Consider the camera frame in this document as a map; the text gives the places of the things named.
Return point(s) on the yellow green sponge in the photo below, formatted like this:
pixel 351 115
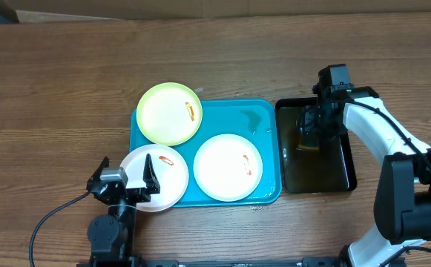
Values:
pixel 308 142

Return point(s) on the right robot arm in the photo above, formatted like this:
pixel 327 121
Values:
pixel 402 207

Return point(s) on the teal plastic tray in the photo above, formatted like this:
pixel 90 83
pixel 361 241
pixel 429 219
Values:
pixel 253 119

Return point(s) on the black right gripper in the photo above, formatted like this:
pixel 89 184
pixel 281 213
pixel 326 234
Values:
pixel 314 128

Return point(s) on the cardboard board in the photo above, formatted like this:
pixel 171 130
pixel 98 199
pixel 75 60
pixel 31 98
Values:
pixel 187 9

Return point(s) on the white plate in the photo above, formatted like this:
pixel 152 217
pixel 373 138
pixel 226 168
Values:
pixel 227 167

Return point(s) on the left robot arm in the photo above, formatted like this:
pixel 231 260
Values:
pixel 112 235

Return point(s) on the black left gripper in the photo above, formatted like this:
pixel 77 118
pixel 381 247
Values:
pixel 152 185

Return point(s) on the yellow-green plate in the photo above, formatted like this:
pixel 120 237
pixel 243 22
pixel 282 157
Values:
pixel 169 114

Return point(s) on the pink-white plate with stain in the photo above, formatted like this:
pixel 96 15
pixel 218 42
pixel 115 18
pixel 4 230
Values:
pixel 171 171

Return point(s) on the black water basin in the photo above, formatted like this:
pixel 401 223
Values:
pixel 330 169

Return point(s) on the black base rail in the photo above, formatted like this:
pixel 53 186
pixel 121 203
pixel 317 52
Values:
pixel 305 262

